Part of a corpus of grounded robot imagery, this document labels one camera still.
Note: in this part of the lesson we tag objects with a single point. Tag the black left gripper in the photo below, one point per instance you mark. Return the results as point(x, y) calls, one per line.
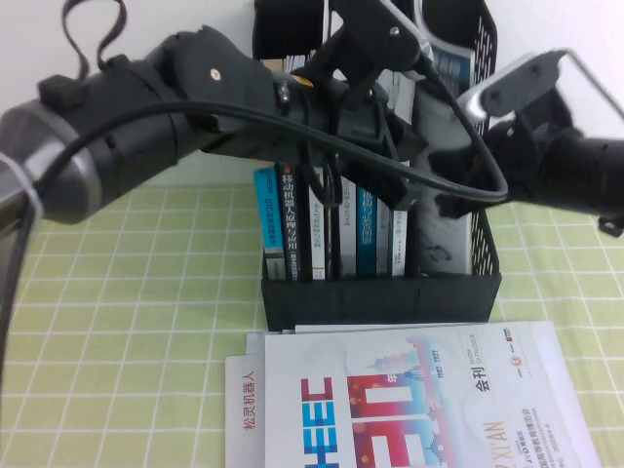
point(361, 117)

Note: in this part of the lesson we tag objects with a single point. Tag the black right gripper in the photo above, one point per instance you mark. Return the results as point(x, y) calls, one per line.
point(517, 161)

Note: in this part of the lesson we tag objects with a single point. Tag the white and blue softcover book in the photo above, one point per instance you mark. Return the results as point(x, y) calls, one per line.
point(439, 234)

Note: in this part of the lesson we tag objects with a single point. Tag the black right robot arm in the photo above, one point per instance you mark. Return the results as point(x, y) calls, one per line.
point(585, 166)

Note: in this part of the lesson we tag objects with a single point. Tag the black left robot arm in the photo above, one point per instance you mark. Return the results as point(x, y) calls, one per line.
point(195, 97)

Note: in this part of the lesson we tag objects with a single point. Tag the teal book with white spine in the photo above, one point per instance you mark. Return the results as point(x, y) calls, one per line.
point(399, 244)

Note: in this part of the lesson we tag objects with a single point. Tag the blue spine book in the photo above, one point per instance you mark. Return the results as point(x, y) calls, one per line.
point(367, 234)

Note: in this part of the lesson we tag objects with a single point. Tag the thin white book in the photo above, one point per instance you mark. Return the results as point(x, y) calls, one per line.
point(383, 244)

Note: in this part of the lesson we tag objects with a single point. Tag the thin dark spine book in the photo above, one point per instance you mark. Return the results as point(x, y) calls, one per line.
point(332, 234)

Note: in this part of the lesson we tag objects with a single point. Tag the black spine book white lettering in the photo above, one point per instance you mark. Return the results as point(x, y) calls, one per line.
point(292, 224)

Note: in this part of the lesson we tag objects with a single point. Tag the black mesh book holder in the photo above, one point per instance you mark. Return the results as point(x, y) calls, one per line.
point(380, 302)

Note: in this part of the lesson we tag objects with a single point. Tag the cyan spine book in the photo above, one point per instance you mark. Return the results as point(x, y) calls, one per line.
point(268, 219)

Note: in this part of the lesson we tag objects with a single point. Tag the white HEEC show catalogue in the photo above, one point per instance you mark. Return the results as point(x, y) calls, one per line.
point(390, 370)

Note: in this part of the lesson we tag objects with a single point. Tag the white booklet with red lettering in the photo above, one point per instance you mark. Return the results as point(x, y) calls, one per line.
point(244, 404)

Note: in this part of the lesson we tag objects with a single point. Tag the green checked tablecloth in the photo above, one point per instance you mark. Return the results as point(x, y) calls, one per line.
point(122, 292)

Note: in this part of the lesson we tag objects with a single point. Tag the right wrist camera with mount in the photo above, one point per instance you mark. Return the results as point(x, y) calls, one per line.
point(517, 83)

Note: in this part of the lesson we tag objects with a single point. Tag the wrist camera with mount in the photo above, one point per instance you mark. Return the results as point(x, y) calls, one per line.
point(375, 34)
point(517, 83)

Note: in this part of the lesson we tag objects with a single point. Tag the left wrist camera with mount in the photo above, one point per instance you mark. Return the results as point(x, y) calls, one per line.
point(375, 34)

